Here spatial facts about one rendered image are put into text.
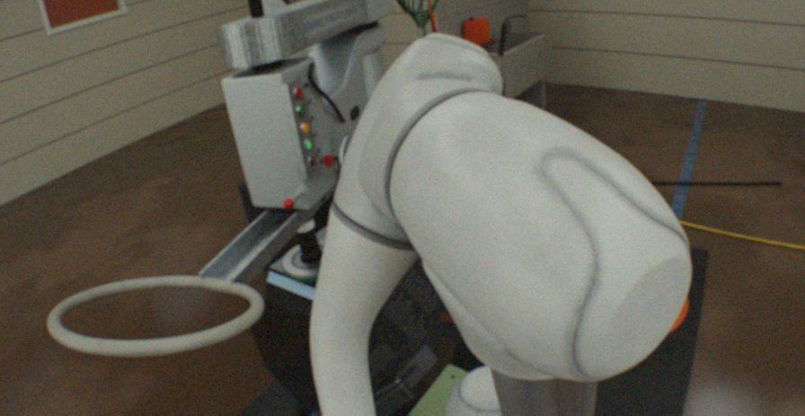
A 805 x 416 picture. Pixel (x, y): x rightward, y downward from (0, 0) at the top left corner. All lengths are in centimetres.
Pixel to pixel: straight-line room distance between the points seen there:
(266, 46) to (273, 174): 38
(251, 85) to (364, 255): 100
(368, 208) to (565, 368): 23
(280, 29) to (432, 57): 98
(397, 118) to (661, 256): 21
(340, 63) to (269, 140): 48
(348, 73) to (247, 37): 53
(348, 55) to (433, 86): 141
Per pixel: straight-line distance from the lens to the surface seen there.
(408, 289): 175
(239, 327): 98
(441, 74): 39
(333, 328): 49
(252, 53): 133
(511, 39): 585
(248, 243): 146
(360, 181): 41
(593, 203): 25
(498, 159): 28
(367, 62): 197
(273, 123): 139
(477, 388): 84
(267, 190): 151
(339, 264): 45
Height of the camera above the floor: 178
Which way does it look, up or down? 26 degrees down
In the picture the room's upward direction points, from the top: 8 degrees counter-clockwise
